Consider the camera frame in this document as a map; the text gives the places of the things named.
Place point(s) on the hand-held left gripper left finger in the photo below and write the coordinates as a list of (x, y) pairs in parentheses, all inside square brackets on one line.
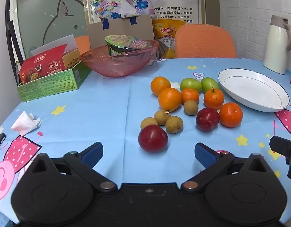
[(94, 152)]

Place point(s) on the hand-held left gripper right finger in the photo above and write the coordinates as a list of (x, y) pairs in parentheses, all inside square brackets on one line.
[(203, 152)]

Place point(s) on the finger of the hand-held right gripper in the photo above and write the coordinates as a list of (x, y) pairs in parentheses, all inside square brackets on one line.
[(280, 145)]

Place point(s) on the red plum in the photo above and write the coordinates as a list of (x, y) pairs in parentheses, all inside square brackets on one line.
[(207, 119)]

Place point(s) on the longan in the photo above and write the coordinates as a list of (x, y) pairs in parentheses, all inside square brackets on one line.
[(174, 124), (191, 107), (161, 117), (149, 123)]

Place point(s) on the red apple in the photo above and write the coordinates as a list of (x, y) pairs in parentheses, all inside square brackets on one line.
[(152, 138)]

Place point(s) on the mandarin with stem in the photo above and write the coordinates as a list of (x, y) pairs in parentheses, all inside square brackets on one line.
[(213, 98)]

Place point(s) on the small mandarin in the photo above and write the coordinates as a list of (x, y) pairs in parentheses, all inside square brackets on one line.
[(190, 95)]

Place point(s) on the white plate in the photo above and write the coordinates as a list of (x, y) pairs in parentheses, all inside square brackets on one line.
[(252, 89)]

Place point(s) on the large orange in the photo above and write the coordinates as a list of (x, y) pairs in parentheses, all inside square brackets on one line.
[(169, 99)]

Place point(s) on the green jujube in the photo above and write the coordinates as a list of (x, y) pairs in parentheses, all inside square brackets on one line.
[(209, 84), (189, 84)]

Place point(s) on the blue printed tablecloth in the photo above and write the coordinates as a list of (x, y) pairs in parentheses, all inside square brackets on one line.
[(100, 113)]

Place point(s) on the crumpled white tissue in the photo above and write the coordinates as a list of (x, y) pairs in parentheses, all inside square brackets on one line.
[(23, 124)]

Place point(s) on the green cardboard box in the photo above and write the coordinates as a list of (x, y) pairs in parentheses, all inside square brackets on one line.
[(53, 85)]

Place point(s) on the pink plastic bowl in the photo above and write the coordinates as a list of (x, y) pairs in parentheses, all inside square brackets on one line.
[(117, 66)]

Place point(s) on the white thermos jug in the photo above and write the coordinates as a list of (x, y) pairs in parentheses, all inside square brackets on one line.
[(275, 47)]

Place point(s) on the red snack box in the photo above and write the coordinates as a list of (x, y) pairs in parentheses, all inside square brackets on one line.
[(48, 61)]

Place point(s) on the orange chair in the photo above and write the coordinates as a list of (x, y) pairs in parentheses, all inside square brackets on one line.
[(82, 43), (204, 42)]

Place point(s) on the instant noodle cup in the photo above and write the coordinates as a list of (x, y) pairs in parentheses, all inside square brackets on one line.
[(126, 42)]

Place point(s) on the yellow snack bag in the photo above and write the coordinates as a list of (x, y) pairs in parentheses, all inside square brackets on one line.
[(164, 33)]

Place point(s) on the brown cardboard bag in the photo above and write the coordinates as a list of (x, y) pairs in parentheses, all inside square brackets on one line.
[(136, 30)]

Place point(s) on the frosted glass door panel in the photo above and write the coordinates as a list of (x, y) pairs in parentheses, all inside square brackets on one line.
[(41, 16)]

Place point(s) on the black pole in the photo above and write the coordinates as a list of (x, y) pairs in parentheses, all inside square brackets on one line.
[(11, 28)]

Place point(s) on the floral cloth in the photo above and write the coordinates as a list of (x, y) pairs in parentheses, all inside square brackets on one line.
[(126, 2)]

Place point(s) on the wall poster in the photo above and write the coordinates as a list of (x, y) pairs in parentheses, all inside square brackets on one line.
[(176, 7)]

